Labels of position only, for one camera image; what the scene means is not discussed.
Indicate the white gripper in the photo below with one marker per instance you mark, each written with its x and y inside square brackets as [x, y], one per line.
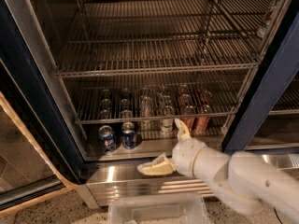
[184, 157]

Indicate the blue pepsi can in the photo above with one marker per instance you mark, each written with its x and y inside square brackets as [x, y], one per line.
[107, 138]
[128, 135]

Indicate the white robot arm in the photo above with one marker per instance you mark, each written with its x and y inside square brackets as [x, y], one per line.
[243, 181]

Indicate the white green soda can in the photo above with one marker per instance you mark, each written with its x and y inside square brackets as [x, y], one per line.
[167, 121]

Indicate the red soda can right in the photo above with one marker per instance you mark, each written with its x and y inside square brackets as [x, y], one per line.
[202, 121]

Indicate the red soda can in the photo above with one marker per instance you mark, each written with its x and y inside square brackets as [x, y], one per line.
[188, 112]
[202, 121]

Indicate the red soda can left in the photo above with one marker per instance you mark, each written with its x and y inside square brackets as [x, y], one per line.
[188, 112]

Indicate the steel fridge base panel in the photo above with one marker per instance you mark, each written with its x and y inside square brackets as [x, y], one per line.
[110, 181]

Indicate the glass fridge door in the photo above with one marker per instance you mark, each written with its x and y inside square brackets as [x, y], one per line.
[28, 174]

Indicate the clear bottle on shelf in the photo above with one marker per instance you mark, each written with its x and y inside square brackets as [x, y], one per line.
[267, 17]

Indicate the clear plastic bin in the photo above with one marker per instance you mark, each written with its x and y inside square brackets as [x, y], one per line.
[180, 208]

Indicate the lower wire fridge shelf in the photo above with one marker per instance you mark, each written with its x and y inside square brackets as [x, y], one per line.
[149, 103]

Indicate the wire fridge shelf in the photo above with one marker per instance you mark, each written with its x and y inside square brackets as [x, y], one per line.
[149, 103]
[127, 37]

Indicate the upper wire fridge shelf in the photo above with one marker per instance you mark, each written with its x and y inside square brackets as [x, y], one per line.
[127, 37]

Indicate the blue fridge centre post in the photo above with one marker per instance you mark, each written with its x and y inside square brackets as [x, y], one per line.
[279, 66]

